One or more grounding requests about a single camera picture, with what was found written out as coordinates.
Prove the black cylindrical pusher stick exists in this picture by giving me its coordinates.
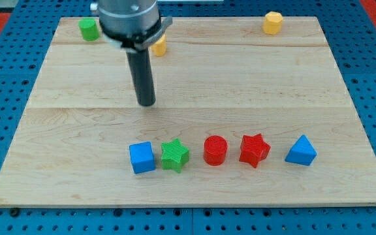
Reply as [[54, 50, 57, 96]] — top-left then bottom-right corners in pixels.
[[127, 50, 156, 106]]

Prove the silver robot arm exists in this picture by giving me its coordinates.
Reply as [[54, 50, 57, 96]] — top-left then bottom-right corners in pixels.
[[90, 0, 173, 106]]

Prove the yellow heart block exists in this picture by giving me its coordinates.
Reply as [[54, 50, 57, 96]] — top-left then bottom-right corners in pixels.
[[151, 34, 167, 57]]

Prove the blue cube block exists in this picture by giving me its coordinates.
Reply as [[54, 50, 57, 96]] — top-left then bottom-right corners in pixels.
[[129, 142, 155, 174]]

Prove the green cylinder block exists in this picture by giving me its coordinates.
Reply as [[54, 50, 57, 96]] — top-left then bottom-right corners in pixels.
[[78, 18, 99, 41]]

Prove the green star block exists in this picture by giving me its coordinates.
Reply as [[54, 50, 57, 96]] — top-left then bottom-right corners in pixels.
[[161, 138, 189, 173]]

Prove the red cylinder block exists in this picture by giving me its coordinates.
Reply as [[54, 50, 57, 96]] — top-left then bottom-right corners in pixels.
[[203, 135, 228, 166]]

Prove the wooden board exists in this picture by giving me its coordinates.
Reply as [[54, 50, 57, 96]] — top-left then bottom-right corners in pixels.
[[0, 17, 376, 208]]

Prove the yellow hexagon block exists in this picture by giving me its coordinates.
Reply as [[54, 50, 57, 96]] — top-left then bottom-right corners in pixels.
[[262, 11, 283, 35]]

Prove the red star block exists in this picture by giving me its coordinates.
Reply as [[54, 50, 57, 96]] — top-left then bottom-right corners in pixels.
[[239, 133, 271, 168]]

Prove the blue triangle block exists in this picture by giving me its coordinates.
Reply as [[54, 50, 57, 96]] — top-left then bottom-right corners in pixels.
[[285, 134, 317, 166]]

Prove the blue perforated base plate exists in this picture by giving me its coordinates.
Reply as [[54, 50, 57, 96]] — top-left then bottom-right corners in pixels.
[[0, 0, 376, 234]]

